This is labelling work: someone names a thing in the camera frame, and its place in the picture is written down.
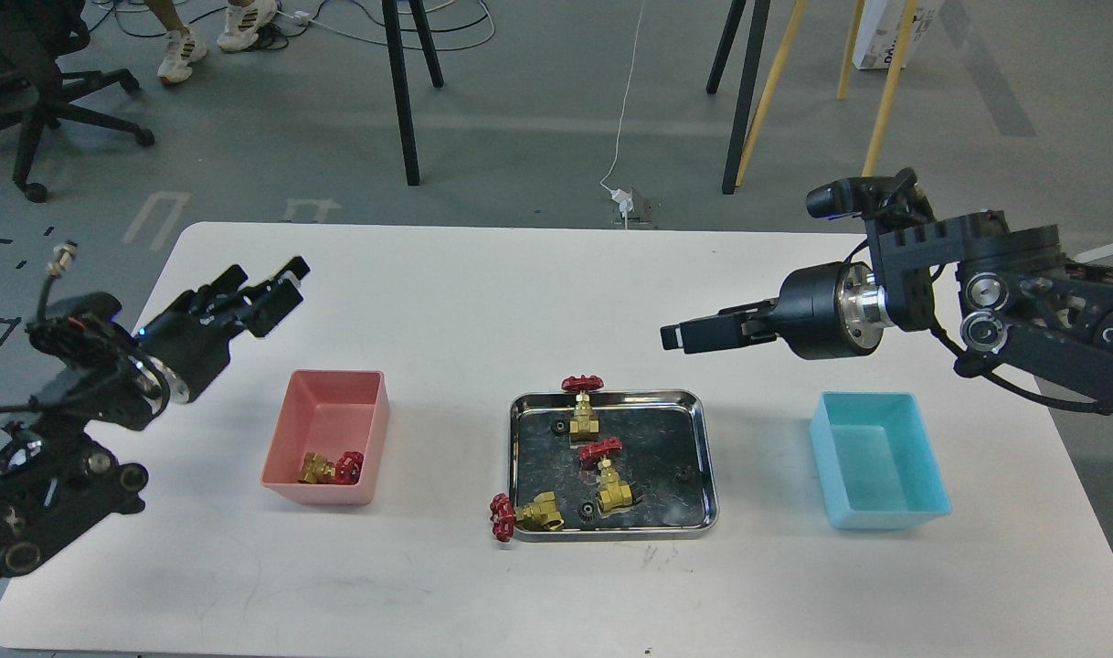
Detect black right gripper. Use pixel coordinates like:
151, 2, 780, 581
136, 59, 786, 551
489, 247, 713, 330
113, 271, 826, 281
660, 262, 889, 361

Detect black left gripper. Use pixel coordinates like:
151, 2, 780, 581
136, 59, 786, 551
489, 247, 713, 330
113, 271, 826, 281
132, 257, 311, 404

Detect brass valve with handle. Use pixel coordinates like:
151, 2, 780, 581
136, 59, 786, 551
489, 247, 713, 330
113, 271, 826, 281
296, 451, 365, 484

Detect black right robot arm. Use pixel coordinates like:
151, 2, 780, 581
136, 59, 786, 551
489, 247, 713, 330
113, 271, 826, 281
661, 168, 1113, 415

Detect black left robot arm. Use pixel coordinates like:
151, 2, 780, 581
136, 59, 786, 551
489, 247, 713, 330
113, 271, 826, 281
0, 242, 311, 579

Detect pink plastic box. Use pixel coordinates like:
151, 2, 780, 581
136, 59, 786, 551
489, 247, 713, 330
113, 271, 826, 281
260, 370, 390, 505

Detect blue plastic box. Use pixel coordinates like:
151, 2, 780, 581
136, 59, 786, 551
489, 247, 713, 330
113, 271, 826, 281
809, 391, 953, 532

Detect brass valve top of tray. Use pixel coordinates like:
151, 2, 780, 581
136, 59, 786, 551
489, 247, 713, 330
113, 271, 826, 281
561, 375, 604, 446

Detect brass valve of tray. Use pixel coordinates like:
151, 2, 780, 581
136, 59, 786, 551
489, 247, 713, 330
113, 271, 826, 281
561, 375, 604, 446
578, 438, 639, 515

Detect brass valve centre of tray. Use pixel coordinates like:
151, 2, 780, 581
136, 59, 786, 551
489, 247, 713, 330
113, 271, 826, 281
578, 438, 639, 515

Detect brass valve on tray edge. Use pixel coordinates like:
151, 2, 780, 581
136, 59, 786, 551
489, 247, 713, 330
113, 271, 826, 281
489, 492, 565, 543

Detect white cardboard box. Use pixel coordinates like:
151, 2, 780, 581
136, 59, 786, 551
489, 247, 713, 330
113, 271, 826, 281
851, 0, 944, 70

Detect white power plug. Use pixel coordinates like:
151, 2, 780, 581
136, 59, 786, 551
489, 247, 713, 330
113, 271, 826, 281
609, 188, 633, 220

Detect stainless steel tray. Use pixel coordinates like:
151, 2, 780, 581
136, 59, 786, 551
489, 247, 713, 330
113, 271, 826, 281
506, 390, 719, 541

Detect white sneaker left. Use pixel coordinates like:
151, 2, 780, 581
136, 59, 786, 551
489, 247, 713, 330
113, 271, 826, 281
156, 30, 208, 86

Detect white sneaker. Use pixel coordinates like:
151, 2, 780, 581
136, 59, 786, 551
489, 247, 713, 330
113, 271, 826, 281
217, 1, 280, 53
156, 30, 208, 86

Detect white sneaker right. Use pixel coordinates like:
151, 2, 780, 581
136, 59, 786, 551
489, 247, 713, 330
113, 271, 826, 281
217, 1, 280, 53

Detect black stand right legs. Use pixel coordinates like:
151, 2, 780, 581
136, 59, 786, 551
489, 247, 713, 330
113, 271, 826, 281
705, 1, 771, 195

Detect black stand legs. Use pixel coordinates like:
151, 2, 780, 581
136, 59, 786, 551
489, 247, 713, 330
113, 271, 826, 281
705, 1, 771, 195
381, 0, 445, 187

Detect black stand left legs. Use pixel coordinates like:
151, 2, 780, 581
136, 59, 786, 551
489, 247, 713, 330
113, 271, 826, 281
381, 0, 445, 187

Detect yellow wooden easel legs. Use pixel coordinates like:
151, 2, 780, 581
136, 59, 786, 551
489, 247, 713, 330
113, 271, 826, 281
736, 0, 918, 186

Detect black office chair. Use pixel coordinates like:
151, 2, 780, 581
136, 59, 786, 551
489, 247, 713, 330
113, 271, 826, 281
0, 1, 155, 203

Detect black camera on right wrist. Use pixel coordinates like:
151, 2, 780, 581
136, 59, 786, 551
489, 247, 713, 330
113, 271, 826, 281
804, 176, 889, 219

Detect white cable on floor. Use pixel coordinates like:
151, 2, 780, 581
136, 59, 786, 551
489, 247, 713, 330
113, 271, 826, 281
599, 0, 644, 195

